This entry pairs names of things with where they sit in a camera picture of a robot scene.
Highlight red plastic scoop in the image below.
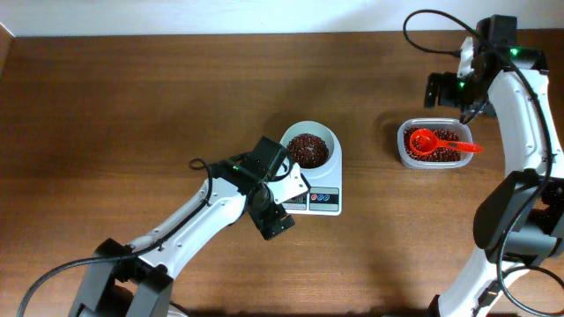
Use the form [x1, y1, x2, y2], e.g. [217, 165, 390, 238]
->
[409, 129, 483, 156]

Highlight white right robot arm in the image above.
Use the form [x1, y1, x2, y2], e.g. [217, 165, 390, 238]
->
[424, 15, 563, 316]

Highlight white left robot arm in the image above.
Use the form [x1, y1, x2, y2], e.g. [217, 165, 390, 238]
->
[70, 137, 309, 316]

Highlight white digital kitchen scale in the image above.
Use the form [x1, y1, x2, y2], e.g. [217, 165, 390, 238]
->
[283, 158, 343, 216]

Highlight red beans in bowl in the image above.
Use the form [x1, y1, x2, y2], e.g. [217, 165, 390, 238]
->
[287, 133, 329, 169]

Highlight grey round bowl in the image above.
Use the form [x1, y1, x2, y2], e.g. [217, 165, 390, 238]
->
[280, 121, 342, 177]

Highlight clear plastic food container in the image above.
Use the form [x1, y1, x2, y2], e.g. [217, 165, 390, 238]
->
[397, 118, 473, 169]

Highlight red adzuki beans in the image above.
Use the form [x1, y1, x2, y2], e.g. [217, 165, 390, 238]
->
[403, 127, 461, 163]

